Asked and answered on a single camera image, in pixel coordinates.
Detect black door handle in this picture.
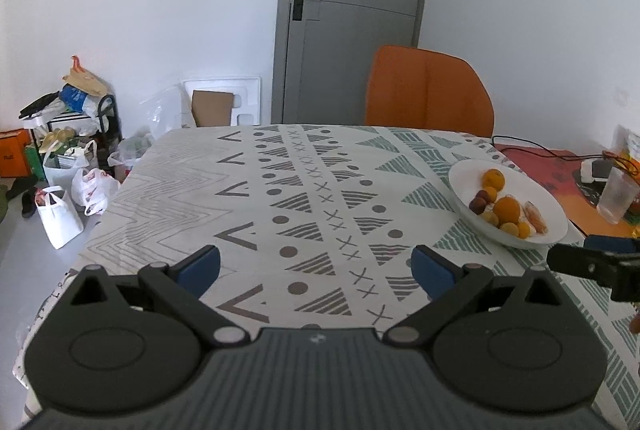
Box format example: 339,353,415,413
291,0,323,22

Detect clear plastic cup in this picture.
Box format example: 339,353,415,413
596,170,640,225

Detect white foam panel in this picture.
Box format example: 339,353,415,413
181,77,262,128

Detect white plastic bag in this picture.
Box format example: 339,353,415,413
107,133,156,181
71,167,122,216
42,139,98,183
34,185,85,250

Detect white charger device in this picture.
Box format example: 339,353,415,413
580,159,615,184

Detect blue and white bag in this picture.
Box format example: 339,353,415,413
59,85,98,113

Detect black shoes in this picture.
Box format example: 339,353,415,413
20,187,41,218

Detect brown cardboard piece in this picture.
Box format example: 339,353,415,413
191,90,236,127

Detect tan bag with orange handle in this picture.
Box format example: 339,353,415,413
62,55,110,96

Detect clear plastic sheet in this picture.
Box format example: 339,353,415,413
142,85,196,141

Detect red mat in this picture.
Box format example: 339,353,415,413
492,143,640,241

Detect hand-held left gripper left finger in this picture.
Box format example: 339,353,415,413
65,244,253,349

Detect black flat item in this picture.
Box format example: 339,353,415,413
19,91,61,120

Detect black cable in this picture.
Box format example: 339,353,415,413
491,135,608,161

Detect orange chair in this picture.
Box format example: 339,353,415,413
365,44,496,138

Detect grey door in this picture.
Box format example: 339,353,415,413
272,0,433,126

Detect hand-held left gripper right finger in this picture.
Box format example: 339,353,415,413
382,244,571,349

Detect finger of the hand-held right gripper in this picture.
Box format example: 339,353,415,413
546,244,621,285
584,234,640,256

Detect black cart frame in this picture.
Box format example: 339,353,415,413
97,94,123,161

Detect large orange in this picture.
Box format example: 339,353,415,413
493,195,522,223

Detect orange box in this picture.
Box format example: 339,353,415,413
0,129,33,178

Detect patterned tablecloth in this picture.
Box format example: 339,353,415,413
12,124,640,430

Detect white plate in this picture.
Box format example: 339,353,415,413
447,159,570,251

